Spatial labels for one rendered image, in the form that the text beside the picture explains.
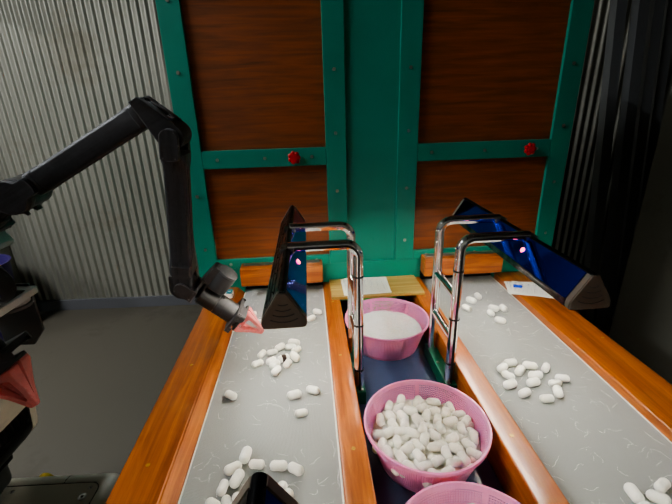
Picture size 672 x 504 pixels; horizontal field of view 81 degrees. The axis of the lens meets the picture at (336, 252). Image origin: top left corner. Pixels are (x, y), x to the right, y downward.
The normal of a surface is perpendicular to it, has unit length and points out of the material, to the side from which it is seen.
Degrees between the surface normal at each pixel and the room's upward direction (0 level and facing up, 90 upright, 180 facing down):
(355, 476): 0
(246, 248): 90
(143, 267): 90
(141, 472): 0
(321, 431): 0
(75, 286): 90
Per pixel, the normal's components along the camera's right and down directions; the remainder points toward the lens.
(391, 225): 0.07, 0.35
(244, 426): -0.03, -0.94
